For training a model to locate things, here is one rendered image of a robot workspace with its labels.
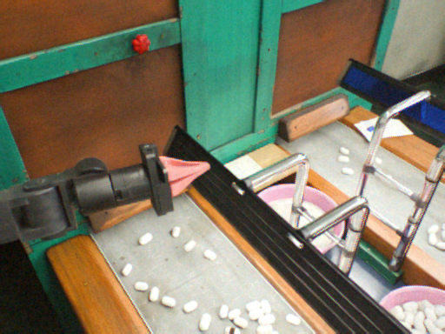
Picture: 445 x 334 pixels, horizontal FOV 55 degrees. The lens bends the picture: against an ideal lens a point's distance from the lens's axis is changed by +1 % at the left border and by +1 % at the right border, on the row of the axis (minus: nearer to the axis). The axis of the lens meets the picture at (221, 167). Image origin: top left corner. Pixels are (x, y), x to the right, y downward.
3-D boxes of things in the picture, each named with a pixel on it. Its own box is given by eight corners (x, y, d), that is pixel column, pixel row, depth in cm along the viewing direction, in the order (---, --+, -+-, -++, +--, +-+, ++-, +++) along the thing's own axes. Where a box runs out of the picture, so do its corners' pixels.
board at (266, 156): (218, 211, 120) (218, 208, 119) (189, 183, 129) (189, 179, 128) (302, 168, 135) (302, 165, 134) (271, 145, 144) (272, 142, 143)
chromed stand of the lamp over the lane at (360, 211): (279, 376, 94) (304, 246, 65) (226, 309, 106) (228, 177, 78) (338, 329, 102) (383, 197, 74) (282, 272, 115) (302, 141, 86)
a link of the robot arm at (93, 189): (77, 224, 60) (67, 189, 58) (76, 206, 66) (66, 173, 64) (125, 211, 62) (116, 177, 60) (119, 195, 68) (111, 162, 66)
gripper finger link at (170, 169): (206, 184, 72) (153, 198, 70) (200, 145, 70) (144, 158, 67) (219, 199, 66) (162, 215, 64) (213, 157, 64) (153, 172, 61)
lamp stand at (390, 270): (393, 285, 112) (454, 153, 83) (335, 237, 124) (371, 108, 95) (435, 252, 120) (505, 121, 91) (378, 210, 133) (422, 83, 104)
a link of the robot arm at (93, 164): (38, 243, 60) (20, 190, 57) (42, 212, 71) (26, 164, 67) (122, 221, 64) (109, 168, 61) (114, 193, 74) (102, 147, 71)
